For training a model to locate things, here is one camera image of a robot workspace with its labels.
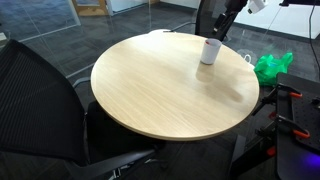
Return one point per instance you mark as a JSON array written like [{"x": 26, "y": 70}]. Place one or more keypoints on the green plastic bag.
[{"x": 270, "y": 70}]

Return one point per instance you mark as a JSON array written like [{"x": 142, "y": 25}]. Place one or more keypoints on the light wooden cabinet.
[{"x": 90, "y": 11}]

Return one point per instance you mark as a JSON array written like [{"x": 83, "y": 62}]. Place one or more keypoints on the black cart frame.
[{"x": 246, "y": 156}]

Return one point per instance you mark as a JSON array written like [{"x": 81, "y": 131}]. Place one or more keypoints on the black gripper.
[{"x": 236, "y": 5}]

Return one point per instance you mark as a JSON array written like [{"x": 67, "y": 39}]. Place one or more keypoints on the white ceramic mug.
[{"x": 210, "y": 53}]

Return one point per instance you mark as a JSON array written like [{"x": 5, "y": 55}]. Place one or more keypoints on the black perforated mounting platform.
[{"x": 300, "y": 110}]

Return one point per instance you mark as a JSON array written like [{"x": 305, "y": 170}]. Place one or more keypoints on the black mesh office chair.
[{"x": 36, "y": 106}]

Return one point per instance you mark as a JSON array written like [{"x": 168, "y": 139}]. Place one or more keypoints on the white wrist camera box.
[{"x": 256, "y": 6}]

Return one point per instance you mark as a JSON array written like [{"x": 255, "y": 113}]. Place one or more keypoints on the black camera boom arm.
[{"x": 300, "y": 2}]

